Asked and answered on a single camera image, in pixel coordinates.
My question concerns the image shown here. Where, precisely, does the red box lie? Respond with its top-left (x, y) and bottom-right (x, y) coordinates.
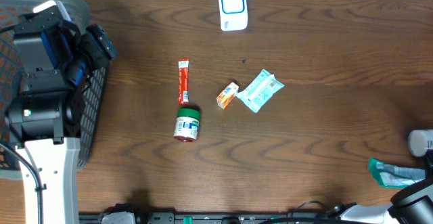
top-left (178, 58), bottom-right (189, 105)

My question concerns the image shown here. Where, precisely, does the green lid jar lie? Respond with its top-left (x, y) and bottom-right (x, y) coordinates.
top-left (173, 108), bottom-right (201, 142)

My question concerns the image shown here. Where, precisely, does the orange Kleenex tissue pack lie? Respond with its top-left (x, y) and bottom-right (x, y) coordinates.
top-left (216, 82), bottom-right (239, 110)

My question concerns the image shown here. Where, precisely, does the mint green wipes pack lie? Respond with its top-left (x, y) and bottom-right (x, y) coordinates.
top-left (236, 69), bottom-right (284, 113)

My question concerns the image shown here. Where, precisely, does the green 3M gloves package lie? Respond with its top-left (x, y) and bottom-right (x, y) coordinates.
top-left (368, 158), bottom-right (426, 188)

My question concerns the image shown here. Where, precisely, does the white cotton swab tub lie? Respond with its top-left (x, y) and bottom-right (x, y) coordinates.
top-left (408, 129), bottom-right (432, 157)

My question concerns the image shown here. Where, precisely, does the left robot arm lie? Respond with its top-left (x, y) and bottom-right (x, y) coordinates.
top-left (5, 0), bottom-right (118, 223)

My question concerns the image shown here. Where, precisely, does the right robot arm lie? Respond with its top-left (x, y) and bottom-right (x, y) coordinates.
top-left (322, 150), bottom-right (432, 224)

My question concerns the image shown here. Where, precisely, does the white barcode scanner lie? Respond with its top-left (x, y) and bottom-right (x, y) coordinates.
top-left (219, 0), bottom-right (248, 32)

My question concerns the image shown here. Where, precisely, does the grey plastic shopping basket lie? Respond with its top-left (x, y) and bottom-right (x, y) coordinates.
top-left (1, 0), bottom-right (108, 180)

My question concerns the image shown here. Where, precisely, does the black left camera cable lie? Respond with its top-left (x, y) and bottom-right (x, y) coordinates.
top-left (0, 142), bottom-right (47, 224)

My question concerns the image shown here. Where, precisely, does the black mounting rail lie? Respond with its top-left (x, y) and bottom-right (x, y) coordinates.
top-left (79, 211), bottom-right (329, 224)

